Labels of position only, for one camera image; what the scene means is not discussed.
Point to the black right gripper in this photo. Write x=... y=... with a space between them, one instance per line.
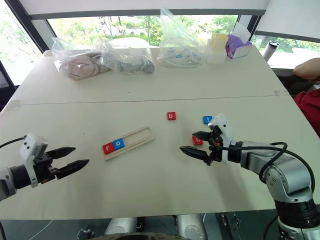
x=215 y=150

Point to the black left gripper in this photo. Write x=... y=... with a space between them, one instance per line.
x=45 y=167

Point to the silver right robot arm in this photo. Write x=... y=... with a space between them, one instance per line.
x=287 y=175

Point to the person's bare forearm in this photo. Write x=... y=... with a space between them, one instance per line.
x=308 y=68

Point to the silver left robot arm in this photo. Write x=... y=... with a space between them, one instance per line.
x=5 y=180

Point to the red letter tile b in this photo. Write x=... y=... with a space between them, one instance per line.
x=171 y=116

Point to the red letter tile r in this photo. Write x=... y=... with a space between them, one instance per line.
x=108 y=148

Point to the blue letter tile o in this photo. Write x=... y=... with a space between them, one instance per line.
x=118 y=144

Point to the wooden letter tray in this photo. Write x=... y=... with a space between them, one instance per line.
x=140 y=137

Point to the silver rounded robot leg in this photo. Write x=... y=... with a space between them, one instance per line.
x=191 y=226
x=121 y=226

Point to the black table clamp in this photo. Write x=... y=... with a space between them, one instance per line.
x=231 y=223
x=85 y=235

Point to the white translucent box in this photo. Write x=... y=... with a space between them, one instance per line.
x=216 y=57

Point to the black mesh office chair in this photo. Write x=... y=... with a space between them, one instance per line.
x=5 y=82

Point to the pale yellow cup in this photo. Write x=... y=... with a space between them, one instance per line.
x=219 y=42

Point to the purple and white box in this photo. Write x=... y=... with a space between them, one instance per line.
x=236 y=47

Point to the plastic bag with grey parts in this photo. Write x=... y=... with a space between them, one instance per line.
x=130 y=61

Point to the person's red garment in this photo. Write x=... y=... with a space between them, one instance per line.
x=308 y=110

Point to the grey metal bottle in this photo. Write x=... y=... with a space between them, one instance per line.
x=272 y=51

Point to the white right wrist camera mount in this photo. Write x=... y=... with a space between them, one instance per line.
x=225 y=125

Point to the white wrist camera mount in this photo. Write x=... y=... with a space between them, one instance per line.
x=225 y=125
x=31 y=145

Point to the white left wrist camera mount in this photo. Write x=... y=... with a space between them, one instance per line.
x=31 y=145

